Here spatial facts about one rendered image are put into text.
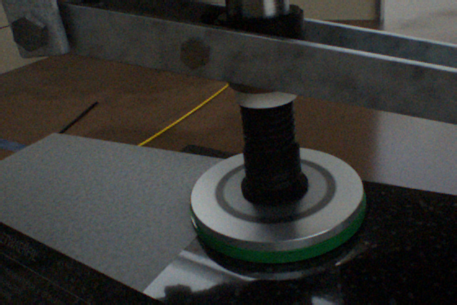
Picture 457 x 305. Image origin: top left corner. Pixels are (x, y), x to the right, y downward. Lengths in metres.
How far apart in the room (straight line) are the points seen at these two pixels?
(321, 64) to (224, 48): 0.09
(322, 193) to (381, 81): 0.17
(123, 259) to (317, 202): 0.23
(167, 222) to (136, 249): 0.06
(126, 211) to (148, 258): 0.11
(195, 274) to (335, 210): 0.17
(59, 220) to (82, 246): 0.08
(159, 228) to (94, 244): 0.08
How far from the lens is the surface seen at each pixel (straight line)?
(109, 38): 0.44
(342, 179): 0.55
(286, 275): 0.45
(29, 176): 0.78
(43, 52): 0.45
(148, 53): 0.43
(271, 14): 0.43
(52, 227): 0.62
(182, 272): 0.48
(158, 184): 0.64
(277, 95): 0.45
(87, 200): 0.65
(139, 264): 0.50
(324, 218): 0.48
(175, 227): 0.54
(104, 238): 0.56
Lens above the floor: 1.12
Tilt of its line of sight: 28 degrees down
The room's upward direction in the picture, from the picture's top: 9 degrees counter-clockwise
